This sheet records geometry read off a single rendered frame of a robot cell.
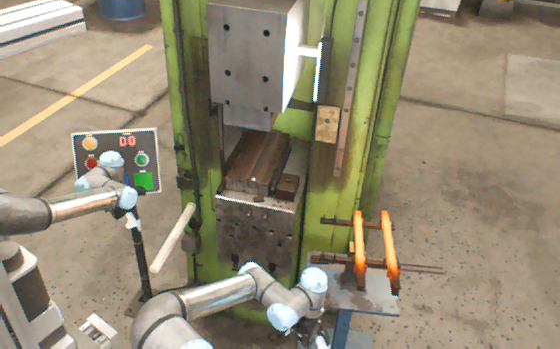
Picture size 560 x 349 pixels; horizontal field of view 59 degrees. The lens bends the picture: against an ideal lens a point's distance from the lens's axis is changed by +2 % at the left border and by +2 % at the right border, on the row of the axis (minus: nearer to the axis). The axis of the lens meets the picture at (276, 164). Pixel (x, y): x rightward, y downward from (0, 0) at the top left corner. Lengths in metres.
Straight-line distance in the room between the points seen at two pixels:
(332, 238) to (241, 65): 1.05
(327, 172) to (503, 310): 1.51
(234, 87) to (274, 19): 0.33
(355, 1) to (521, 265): 2.27
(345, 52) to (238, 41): 0.41
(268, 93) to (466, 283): 1.94
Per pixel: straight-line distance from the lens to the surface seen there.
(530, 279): 3.51
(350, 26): 1.87
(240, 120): 1.99
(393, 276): 1.90
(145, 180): 2.18
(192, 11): 2.02
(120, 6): 6.58
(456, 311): 3.15
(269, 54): 1.82
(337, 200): 2.31
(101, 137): 2.19
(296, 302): 1.38
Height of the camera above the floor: 2.37
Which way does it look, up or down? 37 degrees down
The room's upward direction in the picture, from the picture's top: 3 degrees clockwise
